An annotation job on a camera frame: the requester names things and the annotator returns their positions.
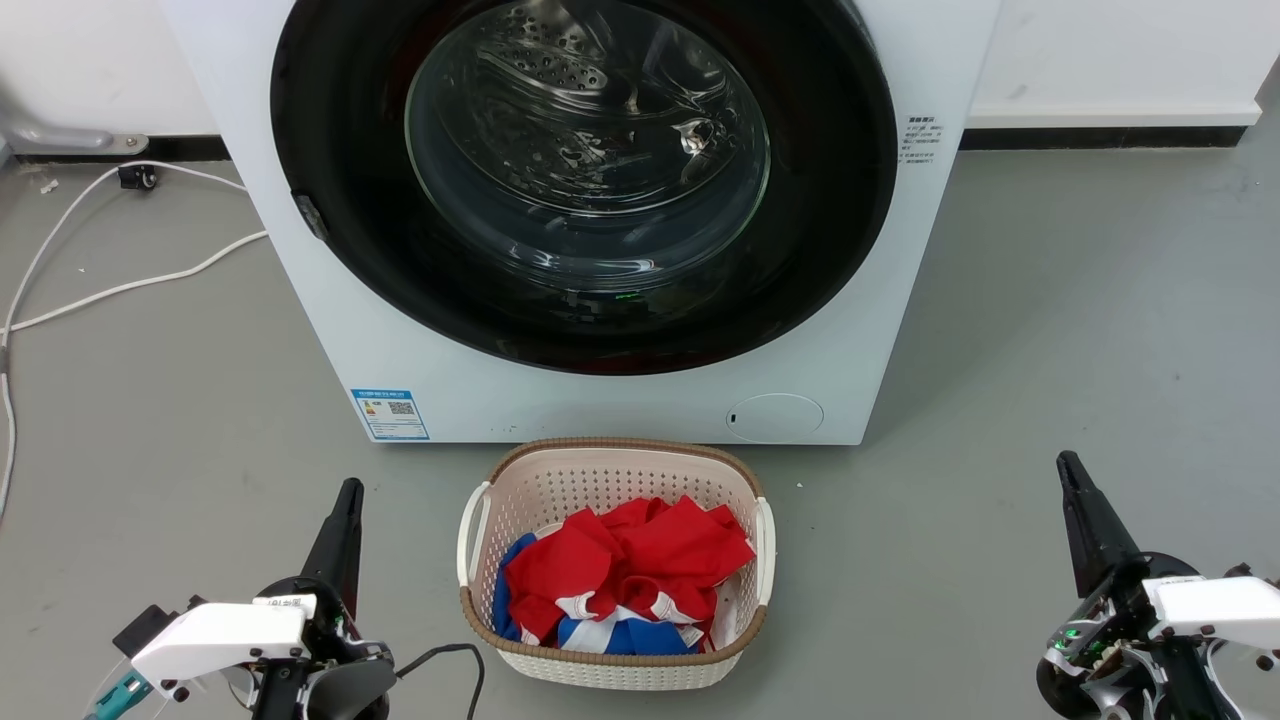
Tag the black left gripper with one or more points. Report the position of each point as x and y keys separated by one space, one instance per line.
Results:
x=335 y=680

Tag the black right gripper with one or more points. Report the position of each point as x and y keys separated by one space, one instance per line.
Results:
x=1130 y=660

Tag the white front-load washing machine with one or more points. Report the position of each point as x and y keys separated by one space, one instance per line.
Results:
x=600 y=405

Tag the black round glass washer door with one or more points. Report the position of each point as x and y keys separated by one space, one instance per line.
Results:
x=340 y=110

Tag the blue energy label sticker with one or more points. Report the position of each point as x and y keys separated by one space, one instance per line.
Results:
x=390 y=414

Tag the cream perforated laundry basket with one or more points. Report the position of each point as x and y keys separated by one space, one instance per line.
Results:
x=600 y=475

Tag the blue garment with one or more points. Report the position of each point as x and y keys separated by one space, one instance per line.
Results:
x=635 y=640

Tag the red garment with white trim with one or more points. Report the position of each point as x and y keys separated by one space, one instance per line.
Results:
x=650 y=550

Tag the round white filter cover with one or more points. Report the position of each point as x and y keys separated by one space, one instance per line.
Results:
x=775 y=418

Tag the small black caster wheel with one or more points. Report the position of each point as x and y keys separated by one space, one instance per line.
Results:
x=138 y=177

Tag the white printed text sticker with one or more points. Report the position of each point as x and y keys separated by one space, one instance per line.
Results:
x=921 y=140

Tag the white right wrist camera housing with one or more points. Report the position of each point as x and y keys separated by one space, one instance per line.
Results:
x=1220 y=606

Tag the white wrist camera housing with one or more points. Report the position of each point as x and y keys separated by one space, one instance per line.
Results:
x=1220 y=606
x=220 y=635

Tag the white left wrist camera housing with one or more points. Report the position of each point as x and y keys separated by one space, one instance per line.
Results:
x=220 y=635

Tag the grey metal floor bracket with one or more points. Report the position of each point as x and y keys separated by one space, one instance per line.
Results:
x=60 y=136

